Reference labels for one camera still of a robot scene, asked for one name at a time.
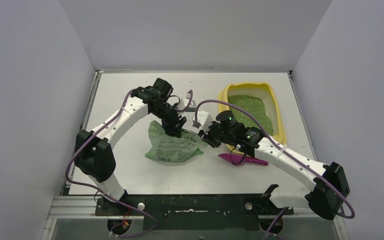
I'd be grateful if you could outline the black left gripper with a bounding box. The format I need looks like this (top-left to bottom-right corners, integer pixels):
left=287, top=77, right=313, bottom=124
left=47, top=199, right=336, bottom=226
left=151, top=102, right=187, bottom=138

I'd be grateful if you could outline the green cat litter bag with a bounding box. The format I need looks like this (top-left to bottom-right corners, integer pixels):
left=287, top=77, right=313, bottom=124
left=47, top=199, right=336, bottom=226
left=145, top=120, right=208, bottom=163

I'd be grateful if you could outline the magenta plastic scoop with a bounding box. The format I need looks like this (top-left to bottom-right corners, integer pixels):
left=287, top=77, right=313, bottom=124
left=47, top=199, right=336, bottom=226
left=217, top=153, right=269, bottom=166

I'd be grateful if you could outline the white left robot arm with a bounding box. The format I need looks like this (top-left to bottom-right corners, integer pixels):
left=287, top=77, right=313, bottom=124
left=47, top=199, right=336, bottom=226
left=73, top=78, right=193, bottom=215

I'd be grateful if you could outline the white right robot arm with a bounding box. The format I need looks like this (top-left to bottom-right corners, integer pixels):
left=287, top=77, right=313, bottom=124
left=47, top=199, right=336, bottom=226
left=193, top=110, right=350, bottom=220

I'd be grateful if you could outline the green litter in box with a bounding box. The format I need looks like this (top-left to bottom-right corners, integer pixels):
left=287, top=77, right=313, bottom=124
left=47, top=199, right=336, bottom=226
left=227, top=94, right=274, bottom=135

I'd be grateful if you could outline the yellow litter box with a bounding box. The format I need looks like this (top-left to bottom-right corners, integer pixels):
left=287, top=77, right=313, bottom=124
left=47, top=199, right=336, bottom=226
left=218, top=82, right=287, bottom=144

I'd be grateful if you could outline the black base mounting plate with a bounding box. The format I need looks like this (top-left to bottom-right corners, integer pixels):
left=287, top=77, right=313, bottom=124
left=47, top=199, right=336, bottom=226
left=94, top=193, right=281, bottom=231

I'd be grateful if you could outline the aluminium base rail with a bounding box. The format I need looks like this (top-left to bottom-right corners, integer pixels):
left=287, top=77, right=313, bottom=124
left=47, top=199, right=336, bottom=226
left=42, top=195, right=349, bottom=240

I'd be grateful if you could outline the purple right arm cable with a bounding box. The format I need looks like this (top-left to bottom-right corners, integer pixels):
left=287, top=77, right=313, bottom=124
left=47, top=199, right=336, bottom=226
left=192, top=99, right=356, bottom=240

